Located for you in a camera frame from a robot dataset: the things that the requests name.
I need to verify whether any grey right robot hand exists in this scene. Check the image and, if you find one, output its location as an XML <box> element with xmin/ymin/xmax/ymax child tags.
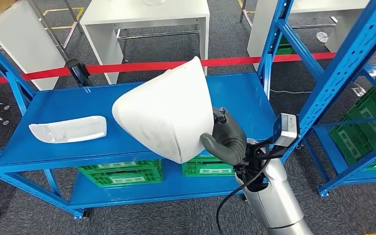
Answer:
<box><xmin>200</xmin><ymin>107</ymin><xmax>248</xmax><ymax>166</ymax></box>

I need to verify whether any large curved white plastic part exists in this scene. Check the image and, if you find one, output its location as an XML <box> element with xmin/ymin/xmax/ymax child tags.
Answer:
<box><xmin>112</xmin><ymin>56</ymin><xmax>214</xmax><ymax>165</ymax></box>

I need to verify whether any blue metal shelf rack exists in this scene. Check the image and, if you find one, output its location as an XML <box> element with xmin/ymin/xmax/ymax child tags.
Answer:
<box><xmin>0</xmin><ymin>0</ymin><xmax>376</xmax><ymax>221</ymax></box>
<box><xmin>301</xmin><ymin>63</ymin><xmax>376</xmax><ymax>198</ymax></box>

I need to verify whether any white moulded tray part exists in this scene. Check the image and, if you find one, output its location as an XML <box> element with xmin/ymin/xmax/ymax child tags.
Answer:
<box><xmin>28</xmin><ymin>115</ymin><xmax>108</xmax><ymax>144</ymax></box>

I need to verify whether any white table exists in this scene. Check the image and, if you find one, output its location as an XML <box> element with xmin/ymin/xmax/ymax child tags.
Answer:
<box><xmin>247</xmin><ymin>0</ymin><xmax>376</xmax><ymax>71</ymax></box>
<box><xmin>0</xmin><ymin>0</ymin><xmax>66</xmax><ymax>92</ymax></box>
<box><xmin>80</xmin><ymin>0</ymin><xmax>211</xmax><ymax>85</ymax></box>

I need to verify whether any red barrier belt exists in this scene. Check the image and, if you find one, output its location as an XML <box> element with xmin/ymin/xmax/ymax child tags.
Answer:
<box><xmin>0</xmin><ymin>47</ymin><xmax>376</xmax><ymax>87</ymax></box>

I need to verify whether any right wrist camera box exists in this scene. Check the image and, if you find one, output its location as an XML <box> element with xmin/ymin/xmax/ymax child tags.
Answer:
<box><xmin>272</xmin><ymin>113</ymin><xmax>301</xmax><ymax>148</ymax></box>

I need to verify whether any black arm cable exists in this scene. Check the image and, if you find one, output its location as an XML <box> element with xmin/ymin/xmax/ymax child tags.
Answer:
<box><xmin>215</xmin><ymin>159</ymin><xmax>271</xmax><ymax>235</ymax></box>

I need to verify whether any black stanchion post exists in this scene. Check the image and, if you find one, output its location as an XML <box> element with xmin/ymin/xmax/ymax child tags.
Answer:
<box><xmin>65</xmin><ymin>59</ymin><xmax>93</xmax><ymax>88</ymax></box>

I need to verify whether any steel table frame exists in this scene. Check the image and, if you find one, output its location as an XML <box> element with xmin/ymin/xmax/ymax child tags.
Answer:
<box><xmin>27</xmin><ymin>0</ymin><xmax>85</xmax><ymax>62</ymax></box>

